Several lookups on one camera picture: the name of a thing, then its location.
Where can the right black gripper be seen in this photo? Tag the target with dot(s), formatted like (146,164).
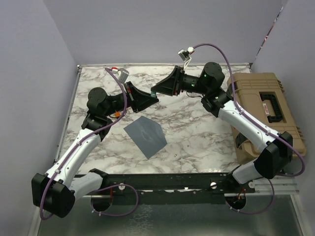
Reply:
(170,85)

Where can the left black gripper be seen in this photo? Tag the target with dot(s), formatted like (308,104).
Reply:
(141,101)

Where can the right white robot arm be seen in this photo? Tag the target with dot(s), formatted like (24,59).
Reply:
(274,147)

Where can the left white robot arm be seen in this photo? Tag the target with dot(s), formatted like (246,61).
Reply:
(56,191)

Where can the tan plastic tool case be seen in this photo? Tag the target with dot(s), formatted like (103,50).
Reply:
(262,95)

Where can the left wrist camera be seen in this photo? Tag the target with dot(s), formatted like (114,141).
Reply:
(121,73)

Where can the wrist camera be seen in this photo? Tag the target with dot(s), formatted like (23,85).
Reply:
(185,55)
(121,73)

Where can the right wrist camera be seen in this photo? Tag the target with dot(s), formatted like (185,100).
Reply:
(185,55)

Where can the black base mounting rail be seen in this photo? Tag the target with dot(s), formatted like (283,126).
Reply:
(167,189)

